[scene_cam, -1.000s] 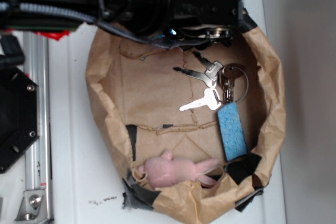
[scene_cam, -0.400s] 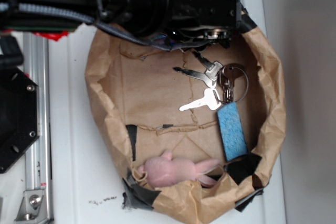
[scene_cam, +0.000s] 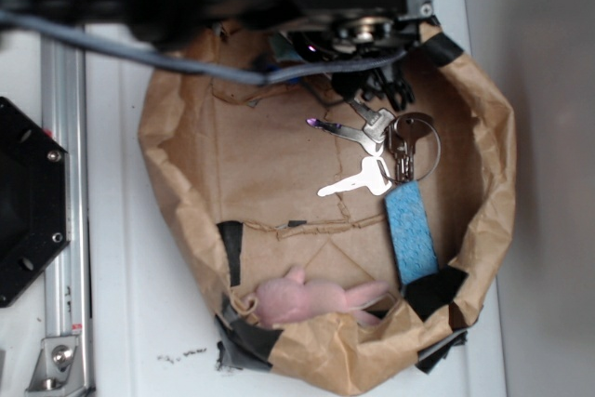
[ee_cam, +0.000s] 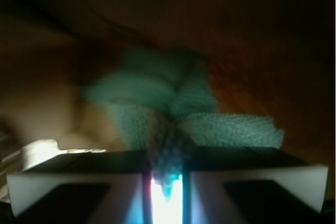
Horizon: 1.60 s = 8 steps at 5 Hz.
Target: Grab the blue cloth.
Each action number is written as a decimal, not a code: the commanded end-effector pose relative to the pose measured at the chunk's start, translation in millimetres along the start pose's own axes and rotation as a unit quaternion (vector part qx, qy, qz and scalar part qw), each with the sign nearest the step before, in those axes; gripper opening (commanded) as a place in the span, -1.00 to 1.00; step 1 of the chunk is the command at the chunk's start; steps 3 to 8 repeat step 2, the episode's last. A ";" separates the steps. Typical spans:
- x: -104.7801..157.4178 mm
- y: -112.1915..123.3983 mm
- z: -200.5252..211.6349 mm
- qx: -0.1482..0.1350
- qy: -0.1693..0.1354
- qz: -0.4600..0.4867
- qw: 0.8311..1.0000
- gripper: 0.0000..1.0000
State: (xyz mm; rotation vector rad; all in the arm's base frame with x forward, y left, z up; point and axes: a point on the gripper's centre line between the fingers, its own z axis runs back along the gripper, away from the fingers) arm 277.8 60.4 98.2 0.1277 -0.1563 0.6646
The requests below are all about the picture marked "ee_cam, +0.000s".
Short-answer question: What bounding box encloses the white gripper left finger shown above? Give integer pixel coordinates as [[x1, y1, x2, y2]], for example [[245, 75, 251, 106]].
[[7, 151, 152, 223]]

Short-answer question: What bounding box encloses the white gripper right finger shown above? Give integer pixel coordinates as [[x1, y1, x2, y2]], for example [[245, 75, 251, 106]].
[[182, 147, 328, 223]]

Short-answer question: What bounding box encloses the light blue terry cloth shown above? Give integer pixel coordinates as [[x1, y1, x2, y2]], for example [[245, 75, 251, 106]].
[[81, 47, 284, 199]]

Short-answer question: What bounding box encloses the brown paper bag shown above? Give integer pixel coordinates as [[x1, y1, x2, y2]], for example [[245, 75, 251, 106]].
[[1, 0, 335, 199]]

